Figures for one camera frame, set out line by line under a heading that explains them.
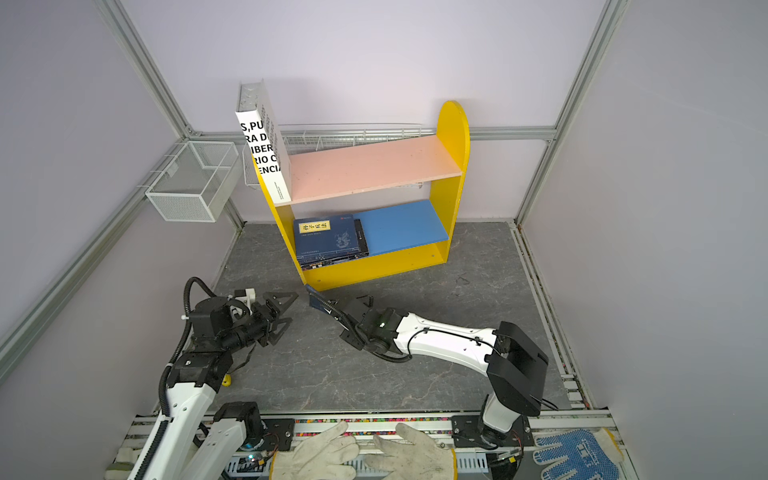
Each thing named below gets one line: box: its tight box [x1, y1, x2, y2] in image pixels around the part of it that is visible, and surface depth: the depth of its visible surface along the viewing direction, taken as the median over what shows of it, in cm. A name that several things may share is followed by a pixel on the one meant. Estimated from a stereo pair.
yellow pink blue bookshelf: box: [289, 101, 470, 292], surface depth 86 cm
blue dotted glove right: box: [533, 428, 625, 480], surface depth 72 cm
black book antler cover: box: [294, 214, 369, 271], surface depth 91 cm
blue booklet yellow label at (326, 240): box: [293, 214, 369, 271], surface depth 91 cm
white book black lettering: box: [235, 79, 292, 205], surface depth 60 cm
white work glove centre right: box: [364, 423, 455, 480], surface depth 72 cm
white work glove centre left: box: [270, 421, 360, 480], surface depth 72 cm
